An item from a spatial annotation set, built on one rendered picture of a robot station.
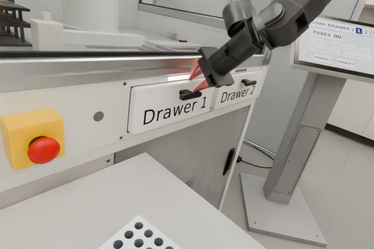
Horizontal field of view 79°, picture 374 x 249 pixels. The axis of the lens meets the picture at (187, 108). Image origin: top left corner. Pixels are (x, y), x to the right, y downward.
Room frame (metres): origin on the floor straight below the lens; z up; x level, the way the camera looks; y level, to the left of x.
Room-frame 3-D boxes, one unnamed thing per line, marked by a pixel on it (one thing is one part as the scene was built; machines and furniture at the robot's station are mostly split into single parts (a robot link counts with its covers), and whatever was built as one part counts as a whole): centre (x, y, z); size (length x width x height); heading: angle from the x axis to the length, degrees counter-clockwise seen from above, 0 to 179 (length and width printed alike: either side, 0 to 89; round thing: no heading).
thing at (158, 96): (0.55, 0.03, 0.87); 0.29 x 0.02 x 0.11; 141
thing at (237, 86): (0.80, -0.17, 0.87); 0.29 x 0.02 x 0.11; 141
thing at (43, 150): (0.26, 0.19, 0.88); 0.04 x 0.03 x 0.04; 141
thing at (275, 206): (1.21, -0.72, 0.51); 0.50 x 0.45 x 1.02; 178
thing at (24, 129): (0.28, 0.22, 0.88); 0.07 x 0.05 x 0.07; 141
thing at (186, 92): (0.54, 0.01, 0.91); 0.07 x 0.04 x 0.01; 141
